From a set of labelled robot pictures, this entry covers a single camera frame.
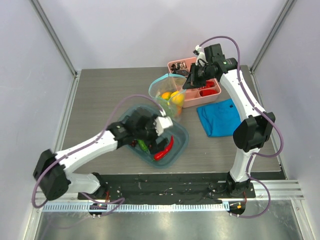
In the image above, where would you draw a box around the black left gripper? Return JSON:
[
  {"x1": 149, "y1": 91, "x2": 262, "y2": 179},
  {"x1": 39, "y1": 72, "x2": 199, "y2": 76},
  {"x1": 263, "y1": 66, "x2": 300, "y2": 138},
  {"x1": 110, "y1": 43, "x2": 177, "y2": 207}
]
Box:
[{"x1": 134, "y1": 115, "x2": 169, "y2": 155}]

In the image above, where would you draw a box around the green chili pepper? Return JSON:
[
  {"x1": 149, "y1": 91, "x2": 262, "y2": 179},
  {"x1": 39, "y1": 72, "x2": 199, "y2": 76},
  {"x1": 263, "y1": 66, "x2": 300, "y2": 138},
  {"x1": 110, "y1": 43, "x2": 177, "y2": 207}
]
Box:
[{"x1": 137, "y1": 139, "x2": 150, "y2": 153}]

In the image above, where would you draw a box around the yellow pear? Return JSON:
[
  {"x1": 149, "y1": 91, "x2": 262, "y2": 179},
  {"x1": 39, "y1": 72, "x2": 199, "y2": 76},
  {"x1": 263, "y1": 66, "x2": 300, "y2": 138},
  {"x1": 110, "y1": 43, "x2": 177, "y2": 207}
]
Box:
[{"x1": 169, "y1": 91, "x2": 185, "y2": 107}]

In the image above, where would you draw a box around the clear zip top bag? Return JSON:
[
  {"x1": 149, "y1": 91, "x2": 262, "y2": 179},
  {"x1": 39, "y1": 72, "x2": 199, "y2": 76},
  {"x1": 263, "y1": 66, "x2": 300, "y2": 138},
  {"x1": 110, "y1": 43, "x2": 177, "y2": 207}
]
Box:
[{"x1": 148, "y1": 73, "x2": 187, "y2": 122}]

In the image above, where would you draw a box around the orange tangerine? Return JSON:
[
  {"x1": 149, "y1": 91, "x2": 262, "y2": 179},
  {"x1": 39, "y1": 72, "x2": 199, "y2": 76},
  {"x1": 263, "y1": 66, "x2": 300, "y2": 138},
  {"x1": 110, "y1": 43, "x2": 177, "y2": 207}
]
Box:
[{"x1": 174, "y1": 105, "x2": 182, "y2": 117}]

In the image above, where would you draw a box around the yellow green mango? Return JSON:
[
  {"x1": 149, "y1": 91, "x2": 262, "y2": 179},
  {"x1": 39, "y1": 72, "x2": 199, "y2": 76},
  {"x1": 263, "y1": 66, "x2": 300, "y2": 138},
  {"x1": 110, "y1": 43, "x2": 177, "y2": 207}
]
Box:
[{"x1": 161, "y1": 92, "x2": 172, "y2": 101}]

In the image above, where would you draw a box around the green grape bunch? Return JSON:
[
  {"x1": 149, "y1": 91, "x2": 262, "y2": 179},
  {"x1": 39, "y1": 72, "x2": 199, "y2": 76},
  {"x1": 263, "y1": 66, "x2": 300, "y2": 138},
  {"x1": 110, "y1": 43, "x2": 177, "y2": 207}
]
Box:
[{"x1": 163, "y1": 105, "x2": 177, "y2": 120}]

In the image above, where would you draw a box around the red chili pepper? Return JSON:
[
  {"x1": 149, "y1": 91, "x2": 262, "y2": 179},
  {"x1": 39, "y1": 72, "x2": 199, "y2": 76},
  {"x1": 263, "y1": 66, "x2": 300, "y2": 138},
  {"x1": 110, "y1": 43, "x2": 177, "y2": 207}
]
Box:
[{"x1": 153, "y1": 135, "x2": 174, "y2": 162}]

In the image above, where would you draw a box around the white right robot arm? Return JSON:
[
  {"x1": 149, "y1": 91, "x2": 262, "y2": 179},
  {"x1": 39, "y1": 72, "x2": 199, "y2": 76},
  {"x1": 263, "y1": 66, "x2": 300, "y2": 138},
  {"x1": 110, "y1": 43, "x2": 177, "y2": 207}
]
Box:
[{"x1": 183, "y1": 44, "x2": 276, "y2": 198}]

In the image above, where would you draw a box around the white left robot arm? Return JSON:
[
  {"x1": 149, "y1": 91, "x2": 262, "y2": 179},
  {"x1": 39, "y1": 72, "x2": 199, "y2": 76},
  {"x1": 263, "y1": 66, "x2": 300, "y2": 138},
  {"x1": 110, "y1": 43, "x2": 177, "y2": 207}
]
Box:
[{"x1": 33, "y1": 107, "x2": 173, "y2": 201}]

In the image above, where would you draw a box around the red item in organizer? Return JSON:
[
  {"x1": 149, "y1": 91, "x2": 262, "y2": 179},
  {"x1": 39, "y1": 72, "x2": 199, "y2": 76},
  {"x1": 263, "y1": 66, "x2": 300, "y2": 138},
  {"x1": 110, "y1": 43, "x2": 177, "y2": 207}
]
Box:
[{"x1": 199, "y1": 80, "x2": 218, "y2": 97}]

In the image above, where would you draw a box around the clear blue plastic tray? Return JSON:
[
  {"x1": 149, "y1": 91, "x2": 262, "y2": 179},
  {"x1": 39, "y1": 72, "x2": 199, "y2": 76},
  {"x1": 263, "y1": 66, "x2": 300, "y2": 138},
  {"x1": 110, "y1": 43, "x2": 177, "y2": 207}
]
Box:
[{"x1": 118, "y1": 104, "x2": 189, "y2": 169}]

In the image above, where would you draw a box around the blue folded cloth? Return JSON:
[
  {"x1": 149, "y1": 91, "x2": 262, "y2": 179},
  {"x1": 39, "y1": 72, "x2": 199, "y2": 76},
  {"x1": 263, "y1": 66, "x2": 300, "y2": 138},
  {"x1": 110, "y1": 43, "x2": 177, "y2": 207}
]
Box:
[{"x1": 196, "y1": 98, "x2": 241, "y2": 138}]

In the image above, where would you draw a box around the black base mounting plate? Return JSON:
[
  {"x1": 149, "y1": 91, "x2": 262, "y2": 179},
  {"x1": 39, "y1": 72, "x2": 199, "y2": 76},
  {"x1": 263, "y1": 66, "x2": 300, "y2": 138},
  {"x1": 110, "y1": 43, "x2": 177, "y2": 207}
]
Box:
[{"x1": 77, "y1": 174, "x2": 256, "y2": 205}]

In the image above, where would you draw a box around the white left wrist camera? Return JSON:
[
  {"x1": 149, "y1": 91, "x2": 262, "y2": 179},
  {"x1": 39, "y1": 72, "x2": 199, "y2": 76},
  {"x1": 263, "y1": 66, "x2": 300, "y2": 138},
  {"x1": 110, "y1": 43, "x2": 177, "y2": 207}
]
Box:
[{"x1": 154, "y1": 116, "x2": 173, "y2": 136}]

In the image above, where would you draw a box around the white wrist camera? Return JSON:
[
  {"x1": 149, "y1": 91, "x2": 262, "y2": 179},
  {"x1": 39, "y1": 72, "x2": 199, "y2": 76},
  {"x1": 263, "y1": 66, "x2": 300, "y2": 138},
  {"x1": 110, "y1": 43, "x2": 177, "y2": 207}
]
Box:
[
  {"x1": 154, "y1": 116, "x2": 173, "y2": 136},
  {"x1": 193, "y1": 45, "x2": 207, "y2": 67}
]

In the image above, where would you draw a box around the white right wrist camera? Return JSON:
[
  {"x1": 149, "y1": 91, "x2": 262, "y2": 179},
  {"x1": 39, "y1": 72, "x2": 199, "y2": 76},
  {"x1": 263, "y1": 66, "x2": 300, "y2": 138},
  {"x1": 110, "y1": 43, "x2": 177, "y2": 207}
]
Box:
[{"x1": 193, "y1": 45, "x2": 207, "y2": 67}]

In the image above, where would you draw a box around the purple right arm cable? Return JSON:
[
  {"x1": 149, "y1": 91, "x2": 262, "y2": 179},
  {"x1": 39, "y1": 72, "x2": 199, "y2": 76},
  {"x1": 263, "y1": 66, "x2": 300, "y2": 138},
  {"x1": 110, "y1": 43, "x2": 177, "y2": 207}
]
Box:
[{"x1": 196, "y1": 36, "x2": 285, "y2": 218}]

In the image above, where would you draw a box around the aluminium front rail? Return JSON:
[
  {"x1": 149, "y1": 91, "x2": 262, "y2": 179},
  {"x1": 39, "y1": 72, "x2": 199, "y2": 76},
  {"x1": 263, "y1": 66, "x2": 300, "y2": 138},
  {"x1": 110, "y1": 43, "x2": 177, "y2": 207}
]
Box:
[{"x1": 40, "y1": 180, "x2": 304, "y2": 216}]

